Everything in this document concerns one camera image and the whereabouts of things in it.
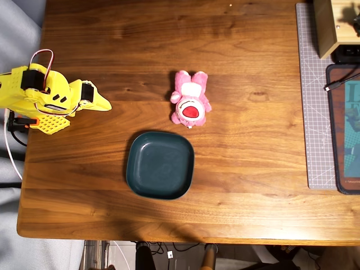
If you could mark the black device under box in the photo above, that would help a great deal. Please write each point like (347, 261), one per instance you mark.
(347, 54)

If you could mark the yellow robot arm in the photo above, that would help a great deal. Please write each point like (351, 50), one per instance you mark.
(14, 92)

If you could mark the black table leg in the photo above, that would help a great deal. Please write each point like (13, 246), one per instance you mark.
(144, 256)

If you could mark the small white plug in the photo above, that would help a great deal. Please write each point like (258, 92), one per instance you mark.
(170, 254)

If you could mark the printed dark mouse pad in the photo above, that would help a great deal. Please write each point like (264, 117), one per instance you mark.
(337, 140)

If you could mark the orange black table clamp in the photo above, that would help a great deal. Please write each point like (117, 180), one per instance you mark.
(28, 121)

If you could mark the metal frame under table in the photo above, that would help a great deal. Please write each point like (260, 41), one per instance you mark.
(95, 254)

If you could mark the yellow perforated robot base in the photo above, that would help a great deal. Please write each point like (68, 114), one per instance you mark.
(53, 125)

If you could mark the light wooden box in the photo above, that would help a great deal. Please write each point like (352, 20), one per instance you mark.
(326, 28)

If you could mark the pink strawberry bear plush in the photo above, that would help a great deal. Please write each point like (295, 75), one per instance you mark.
(191, 95)

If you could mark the dark teal square plate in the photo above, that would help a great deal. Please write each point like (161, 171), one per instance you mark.
(160, 166)

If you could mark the grey cutting mat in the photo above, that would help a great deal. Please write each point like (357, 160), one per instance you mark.
(315, 112)

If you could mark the yellow gripper black servo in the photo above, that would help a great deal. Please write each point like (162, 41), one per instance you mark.
(89, 100)

